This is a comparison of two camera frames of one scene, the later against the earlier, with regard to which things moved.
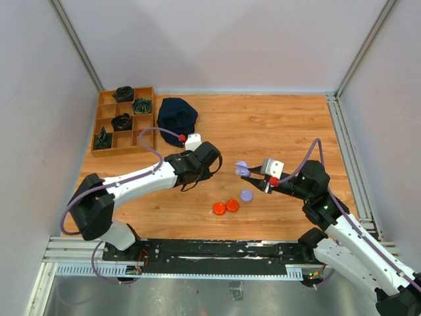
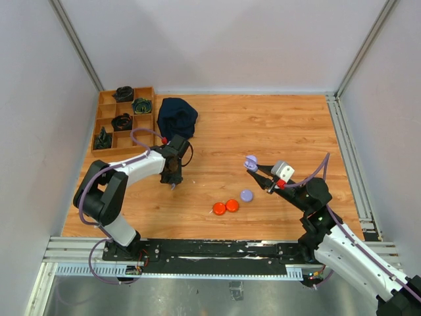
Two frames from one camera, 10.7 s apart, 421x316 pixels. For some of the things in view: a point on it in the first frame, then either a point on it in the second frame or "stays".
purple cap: x=241 y=169 → x=250 y=163
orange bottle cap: x=232 y=205 stays
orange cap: x=219 y=209 stays
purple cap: x=247 y=195 stays
